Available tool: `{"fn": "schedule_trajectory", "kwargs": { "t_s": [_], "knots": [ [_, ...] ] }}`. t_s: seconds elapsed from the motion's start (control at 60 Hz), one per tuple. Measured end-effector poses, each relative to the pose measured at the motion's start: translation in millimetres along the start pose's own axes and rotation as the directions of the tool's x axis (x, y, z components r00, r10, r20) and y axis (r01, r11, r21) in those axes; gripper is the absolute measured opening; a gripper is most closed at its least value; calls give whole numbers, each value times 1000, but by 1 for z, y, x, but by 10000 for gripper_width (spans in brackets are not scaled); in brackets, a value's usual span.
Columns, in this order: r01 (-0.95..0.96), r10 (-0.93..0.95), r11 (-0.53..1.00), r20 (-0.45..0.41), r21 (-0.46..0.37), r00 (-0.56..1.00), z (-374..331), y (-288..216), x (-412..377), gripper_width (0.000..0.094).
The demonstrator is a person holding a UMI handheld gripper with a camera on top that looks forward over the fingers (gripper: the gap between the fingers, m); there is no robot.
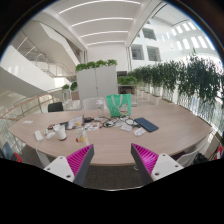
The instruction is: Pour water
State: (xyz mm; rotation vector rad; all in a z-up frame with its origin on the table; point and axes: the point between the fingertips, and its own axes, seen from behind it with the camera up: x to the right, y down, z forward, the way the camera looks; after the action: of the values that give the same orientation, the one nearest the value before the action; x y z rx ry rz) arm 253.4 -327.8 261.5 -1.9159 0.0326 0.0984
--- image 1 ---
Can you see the white paper packet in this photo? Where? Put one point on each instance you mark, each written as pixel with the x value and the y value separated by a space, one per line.
pixel 139 132

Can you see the hanging green plants row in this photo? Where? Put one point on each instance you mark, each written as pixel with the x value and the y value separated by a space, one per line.
pixel 195 77

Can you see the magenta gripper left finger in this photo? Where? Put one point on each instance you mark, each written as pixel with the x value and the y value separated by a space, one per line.
pixel 73 167

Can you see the clear tall bottle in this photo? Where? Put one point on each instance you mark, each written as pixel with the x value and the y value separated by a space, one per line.
pixel 100 108

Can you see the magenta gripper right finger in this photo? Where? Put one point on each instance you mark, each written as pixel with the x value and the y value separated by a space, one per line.
pixel 153 166

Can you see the white cabinet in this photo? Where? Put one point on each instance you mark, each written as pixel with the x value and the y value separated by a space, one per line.
pixel 97 82

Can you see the green tote bag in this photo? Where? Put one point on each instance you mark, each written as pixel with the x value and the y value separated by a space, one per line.
pixel 119 104

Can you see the white chair right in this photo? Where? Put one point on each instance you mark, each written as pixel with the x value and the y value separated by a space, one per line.
pixel 188 158

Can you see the black office chair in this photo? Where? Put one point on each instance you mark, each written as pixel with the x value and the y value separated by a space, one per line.
pixel 55 107

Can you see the dark blue notebook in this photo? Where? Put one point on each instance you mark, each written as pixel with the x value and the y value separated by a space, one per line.
pixel 147 125

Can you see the white power adapter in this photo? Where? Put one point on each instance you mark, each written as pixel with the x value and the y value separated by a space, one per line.
pixel 38 136

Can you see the plants on cabinet top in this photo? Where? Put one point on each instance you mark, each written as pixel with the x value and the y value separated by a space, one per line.
pixel 97 64

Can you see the white cup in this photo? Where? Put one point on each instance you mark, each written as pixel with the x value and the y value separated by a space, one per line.
pixel 60 132

